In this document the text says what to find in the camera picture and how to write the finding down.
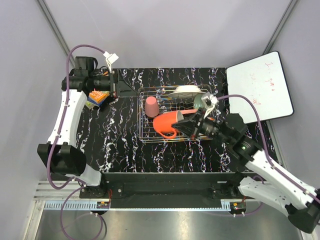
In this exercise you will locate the wire dish rack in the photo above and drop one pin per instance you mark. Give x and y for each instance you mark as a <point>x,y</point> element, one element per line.
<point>159,107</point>

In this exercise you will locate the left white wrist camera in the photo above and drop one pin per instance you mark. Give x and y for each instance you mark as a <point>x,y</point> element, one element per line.
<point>110,58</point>

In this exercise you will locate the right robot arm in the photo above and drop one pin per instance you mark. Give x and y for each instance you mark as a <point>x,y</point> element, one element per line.
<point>297,200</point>

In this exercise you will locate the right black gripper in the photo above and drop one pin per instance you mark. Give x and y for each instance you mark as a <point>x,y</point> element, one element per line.
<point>190,125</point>

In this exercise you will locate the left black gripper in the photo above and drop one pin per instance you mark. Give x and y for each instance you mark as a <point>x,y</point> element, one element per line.
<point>120,87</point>

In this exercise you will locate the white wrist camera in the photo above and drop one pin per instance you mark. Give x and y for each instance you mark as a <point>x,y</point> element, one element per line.
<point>110,58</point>
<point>208,103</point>

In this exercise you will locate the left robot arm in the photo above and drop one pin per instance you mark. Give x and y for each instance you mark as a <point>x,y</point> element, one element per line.
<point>59,154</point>

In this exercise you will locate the pink plastic cup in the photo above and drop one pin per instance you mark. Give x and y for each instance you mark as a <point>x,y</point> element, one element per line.
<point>151,107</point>

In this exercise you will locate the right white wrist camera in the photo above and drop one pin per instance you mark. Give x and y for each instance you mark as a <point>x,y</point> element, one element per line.
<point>208,103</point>

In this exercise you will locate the white board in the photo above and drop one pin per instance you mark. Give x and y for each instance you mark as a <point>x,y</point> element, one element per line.
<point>262,80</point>

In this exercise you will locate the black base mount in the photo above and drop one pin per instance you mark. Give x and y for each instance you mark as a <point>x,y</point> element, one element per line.
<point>214,184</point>

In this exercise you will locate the orange book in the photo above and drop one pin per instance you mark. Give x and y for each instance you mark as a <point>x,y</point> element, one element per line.
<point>96,98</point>

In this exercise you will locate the orange mug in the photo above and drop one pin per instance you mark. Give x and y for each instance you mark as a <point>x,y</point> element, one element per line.
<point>162,124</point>

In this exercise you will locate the aluminium rail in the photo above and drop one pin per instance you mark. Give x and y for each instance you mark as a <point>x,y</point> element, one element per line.
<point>73,198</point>

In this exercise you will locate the white scalloped plate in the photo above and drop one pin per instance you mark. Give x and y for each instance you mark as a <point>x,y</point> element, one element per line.
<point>185,92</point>

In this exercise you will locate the pink beige plate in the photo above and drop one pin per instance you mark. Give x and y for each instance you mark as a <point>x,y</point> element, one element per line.
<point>188,111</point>

